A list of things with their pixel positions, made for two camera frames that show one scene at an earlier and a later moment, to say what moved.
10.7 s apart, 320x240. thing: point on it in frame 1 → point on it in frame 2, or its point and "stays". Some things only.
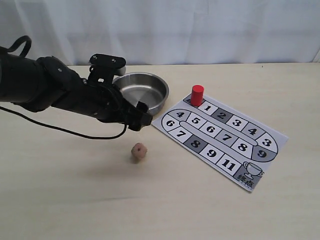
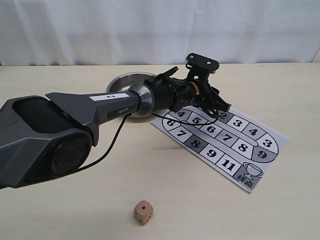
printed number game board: (231, 146) stays
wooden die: (139, 150) → (143, 211)
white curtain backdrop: (162, 32) stays
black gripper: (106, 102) → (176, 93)
